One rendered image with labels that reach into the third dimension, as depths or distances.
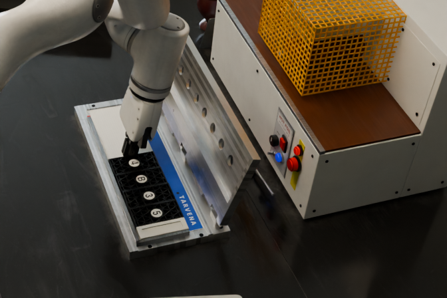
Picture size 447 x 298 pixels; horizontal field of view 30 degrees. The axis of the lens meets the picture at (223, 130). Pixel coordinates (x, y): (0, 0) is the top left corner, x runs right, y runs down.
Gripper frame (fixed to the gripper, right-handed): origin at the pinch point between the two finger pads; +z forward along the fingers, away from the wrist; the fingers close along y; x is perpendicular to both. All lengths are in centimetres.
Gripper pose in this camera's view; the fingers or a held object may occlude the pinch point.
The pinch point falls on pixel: (131, 147)
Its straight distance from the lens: 176.7
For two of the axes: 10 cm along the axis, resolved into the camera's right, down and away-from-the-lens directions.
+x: 8.9, -0.1, 4.6
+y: 3.6, 6.5, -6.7
